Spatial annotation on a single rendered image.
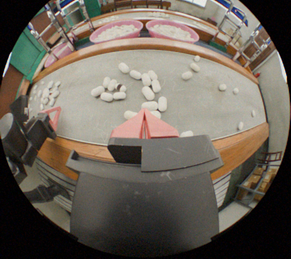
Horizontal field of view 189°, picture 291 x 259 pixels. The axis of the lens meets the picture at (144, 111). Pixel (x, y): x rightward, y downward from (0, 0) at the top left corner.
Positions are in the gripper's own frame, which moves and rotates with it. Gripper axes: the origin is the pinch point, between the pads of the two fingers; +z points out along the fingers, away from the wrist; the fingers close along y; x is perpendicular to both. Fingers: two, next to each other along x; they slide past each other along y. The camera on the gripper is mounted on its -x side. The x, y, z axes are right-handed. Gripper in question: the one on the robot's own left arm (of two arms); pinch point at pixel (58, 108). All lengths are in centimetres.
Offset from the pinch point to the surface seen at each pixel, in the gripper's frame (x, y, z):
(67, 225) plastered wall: 163, 118, -136
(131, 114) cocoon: 0.8, -24.3, -1.3
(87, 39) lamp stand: -29, 12, 43
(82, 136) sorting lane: 6.0, -10.9, -4.3
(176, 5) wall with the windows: -322, -184, 423
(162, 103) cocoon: -0.7, -30.9, 0.3
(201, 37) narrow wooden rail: -31, -67, 44
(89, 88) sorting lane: -2.9, -11.1, 6.1
